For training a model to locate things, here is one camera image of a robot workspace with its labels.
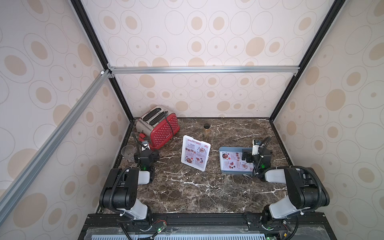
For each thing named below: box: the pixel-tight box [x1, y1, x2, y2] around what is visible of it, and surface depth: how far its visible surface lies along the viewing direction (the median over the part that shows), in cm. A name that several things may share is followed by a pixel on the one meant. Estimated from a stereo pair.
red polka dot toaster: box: [136, 106, 180, 151], surface depth 97 cm
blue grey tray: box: [219, 146, 255, 175], surface depth 96 cm
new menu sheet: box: [220, 151, 254, 171], surface depth 96 cm
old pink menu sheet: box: [184, 139, 209, 169], surface depth 88 cm
